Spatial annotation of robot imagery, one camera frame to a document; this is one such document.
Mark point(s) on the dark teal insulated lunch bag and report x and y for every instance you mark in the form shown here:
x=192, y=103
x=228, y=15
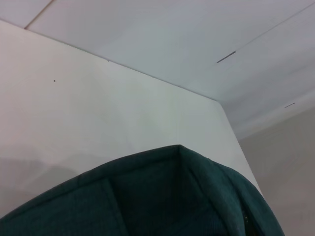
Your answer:
x=147, y=196

